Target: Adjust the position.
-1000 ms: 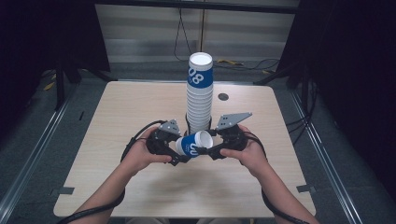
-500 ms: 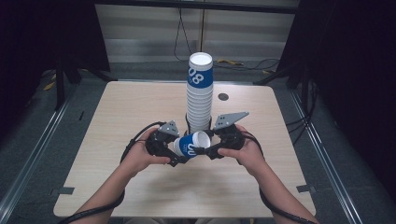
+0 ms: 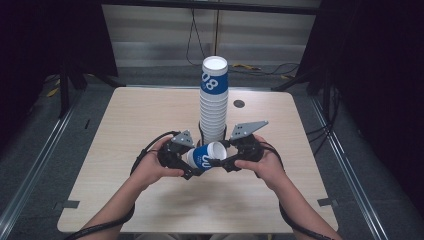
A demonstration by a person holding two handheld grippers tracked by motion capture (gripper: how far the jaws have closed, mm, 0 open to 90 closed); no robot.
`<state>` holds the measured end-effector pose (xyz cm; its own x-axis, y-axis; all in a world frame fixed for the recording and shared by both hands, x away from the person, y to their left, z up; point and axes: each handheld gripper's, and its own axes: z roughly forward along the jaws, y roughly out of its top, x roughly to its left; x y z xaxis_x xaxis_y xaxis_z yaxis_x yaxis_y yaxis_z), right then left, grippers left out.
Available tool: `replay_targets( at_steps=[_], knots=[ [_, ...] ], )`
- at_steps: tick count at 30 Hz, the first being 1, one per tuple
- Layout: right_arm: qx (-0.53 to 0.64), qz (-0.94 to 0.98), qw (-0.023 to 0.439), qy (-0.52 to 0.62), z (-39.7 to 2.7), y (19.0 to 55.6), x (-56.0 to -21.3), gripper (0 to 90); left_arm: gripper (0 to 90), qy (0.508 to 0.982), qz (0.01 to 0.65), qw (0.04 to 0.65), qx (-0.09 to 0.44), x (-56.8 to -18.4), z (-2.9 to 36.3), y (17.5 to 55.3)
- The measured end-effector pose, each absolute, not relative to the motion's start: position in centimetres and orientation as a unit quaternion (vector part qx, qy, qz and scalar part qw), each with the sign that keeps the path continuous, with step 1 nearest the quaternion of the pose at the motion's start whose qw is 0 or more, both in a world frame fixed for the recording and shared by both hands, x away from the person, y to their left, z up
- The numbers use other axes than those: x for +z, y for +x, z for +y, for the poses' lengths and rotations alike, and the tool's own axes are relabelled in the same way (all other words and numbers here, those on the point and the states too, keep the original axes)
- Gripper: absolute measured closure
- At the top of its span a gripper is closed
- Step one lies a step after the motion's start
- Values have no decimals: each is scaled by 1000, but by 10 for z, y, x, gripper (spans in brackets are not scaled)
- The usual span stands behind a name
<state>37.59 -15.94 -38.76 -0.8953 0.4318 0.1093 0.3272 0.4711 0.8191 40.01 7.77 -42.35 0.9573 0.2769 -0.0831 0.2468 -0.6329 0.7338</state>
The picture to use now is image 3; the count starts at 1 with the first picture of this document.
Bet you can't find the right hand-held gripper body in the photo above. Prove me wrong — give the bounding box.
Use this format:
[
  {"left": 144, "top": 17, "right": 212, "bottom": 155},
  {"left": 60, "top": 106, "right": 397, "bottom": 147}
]
[{"left": 229, "top": 120, "right": 270, "bottom": 163}]

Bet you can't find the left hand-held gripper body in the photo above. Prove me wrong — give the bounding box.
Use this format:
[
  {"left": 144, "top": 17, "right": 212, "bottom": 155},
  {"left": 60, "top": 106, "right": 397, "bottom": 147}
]
[{"left": 157, "top": 129, "right": 196, "bottom": 170}]

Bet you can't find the blue banded paper cup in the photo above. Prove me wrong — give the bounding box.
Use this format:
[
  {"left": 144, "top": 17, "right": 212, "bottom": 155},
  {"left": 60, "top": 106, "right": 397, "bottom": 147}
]
[{"left": 185, "top": 141, "right": 229, "bottom": 173}]

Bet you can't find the stack of white paper cups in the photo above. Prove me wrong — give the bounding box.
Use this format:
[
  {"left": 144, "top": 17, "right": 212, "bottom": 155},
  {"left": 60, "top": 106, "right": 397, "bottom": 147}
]
[{"left": 199, "top": 55, "right": 230, "bottom": 146}]

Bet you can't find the person's left hand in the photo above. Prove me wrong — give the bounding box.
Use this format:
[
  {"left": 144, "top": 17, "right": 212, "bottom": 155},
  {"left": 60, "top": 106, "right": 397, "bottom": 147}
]
[{"left": 134, "top": 135, "right": 185, "bottom": 192}]

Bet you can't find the person's right hand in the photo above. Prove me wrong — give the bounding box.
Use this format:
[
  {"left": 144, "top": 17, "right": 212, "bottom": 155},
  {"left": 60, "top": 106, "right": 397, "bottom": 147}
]
[{"left": 234, "top": 134, "right": 285, "bottom": 193}]

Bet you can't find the black metal stand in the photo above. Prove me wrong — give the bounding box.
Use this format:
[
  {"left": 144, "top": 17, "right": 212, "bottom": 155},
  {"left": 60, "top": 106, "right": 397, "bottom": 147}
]
[
  {"left": 271, "top": 65, "right": 334, "bottom": 95},
  {"left": 57, "top": 59, "right": 127, "bottom": 120}
]

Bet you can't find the grey tape piece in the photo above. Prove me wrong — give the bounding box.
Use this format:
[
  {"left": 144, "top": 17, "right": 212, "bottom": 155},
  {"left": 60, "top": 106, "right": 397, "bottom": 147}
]
[
  {"left": 316, "top": 197, "right": 339, "bottom": 208},
  {"left": 61, "top": 199, "right": 81, "bottom": 210}
]

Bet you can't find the black crossbar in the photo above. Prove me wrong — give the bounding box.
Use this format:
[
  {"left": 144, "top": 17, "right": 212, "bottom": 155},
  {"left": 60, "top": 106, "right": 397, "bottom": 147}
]
[{"left": 100, "top": 0, "right": 322, "bottom": 16}]

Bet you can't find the dark curtain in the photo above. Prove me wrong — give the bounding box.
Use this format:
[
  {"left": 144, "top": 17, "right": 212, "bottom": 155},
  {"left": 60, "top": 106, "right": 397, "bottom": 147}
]
[
  {"left": 295, "top": 0, "right": 424, "bottom": 209},
  {"left": 0, "top": 0, "right": 118, "bottom": 151}
]

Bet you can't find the bundle of black cables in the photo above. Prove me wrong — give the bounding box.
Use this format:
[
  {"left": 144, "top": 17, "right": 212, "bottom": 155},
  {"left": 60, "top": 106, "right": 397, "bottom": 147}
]
[{"left": 305, "top": 85, "right": 342, "bottom": 156}]

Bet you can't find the yellow floor cable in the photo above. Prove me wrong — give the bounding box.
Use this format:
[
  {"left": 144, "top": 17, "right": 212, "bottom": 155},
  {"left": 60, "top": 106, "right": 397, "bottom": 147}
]
[{"left": 231, "top": 62, "right": 263, "bottom": 72}]

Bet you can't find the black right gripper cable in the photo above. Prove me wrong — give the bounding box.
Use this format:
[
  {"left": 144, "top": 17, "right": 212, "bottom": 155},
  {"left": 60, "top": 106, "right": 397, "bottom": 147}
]
[{"left": 259, "top": 141, "right": 335, "bottom": 240}]

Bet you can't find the black floor cable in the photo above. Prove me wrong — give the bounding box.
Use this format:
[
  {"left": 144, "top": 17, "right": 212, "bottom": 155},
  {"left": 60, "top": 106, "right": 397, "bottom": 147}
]
[{"left": 233, "top": 62, "right": 301, "bottom": 77}]

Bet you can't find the metal floor rail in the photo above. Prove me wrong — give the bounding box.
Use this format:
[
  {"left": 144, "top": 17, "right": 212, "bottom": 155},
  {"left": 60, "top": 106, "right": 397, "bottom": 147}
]
[
  {"left": 309, "top": 95, "right": 389, "bottom": 240},
  {"left": 0, "top": 96, "right": 83, "bottom": 232}
]

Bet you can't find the thin black hanging cable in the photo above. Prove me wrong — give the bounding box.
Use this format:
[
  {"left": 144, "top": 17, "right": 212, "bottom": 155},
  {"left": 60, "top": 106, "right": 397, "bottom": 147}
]
[{"left": 214, "top": 8, "right": 221, "bottom": 56}]

